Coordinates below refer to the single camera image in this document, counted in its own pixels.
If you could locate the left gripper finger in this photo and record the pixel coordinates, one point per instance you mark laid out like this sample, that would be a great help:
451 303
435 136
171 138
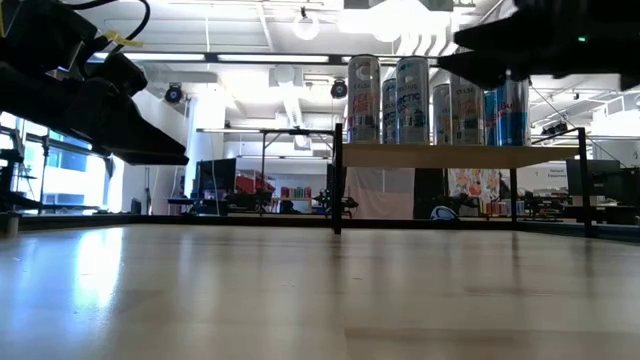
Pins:
135 140

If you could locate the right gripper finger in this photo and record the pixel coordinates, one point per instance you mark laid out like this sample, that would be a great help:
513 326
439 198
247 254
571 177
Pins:
500 32
485 67

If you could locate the Celsius Tropical Vibe can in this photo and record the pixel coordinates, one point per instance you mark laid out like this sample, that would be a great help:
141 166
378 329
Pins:
467 115

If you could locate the blue silver energy drink can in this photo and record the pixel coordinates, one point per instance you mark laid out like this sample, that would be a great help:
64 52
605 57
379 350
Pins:
514 115
442 115
491 120

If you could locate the Celsius Arctic Vibe can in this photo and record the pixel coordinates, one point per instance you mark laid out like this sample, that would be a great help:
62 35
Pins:
389 115
412 100

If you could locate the Celsius Peach Vibe can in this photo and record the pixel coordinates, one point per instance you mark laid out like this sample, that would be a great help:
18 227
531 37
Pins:
363 100

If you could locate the round black spotlight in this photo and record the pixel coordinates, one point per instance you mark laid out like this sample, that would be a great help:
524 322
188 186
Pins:
173 94
339 89

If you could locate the black computer monitor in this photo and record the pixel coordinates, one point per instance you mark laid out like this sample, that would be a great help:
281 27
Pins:
215 175

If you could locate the black hanging device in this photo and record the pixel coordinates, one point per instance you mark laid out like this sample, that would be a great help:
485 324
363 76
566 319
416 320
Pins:
555 128

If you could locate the colourful flower poster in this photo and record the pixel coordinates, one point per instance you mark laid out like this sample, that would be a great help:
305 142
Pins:
475 182

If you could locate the background desk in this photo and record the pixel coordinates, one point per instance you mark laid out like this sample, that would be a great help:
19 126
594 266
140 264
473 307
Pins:
240 202

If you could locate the black equipment stand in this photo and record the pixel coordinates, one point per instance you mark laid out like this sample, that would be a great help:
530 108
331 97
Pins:
10 175

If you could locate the black cabinet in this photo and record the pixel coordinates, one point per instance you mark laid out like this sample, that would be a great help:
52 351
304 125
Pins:
600 190

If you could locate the white blue ball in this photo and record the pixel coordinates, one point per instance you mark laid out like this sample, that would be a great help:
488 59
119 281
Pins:
444 214

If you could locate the silver ventilation duct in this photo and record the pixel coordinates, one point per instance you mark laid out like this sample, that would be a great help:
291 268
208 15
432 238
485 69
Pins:
425 42

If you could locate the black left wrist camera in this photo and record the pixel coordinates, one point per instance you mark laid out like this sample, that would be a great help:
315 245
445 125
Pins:
120 75

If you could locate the black aluminium table frame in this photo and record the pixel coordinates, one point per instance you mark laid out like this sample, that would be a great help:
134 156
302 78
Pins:
150 220

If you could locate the wooden shelf with black frame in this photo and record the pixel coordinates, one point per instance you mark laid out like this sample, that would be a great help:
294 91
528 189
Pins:
450 156

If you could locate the white wall sign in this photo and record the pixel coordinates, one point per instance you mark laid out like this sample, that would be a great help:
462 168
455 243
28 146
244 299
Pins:
552 177

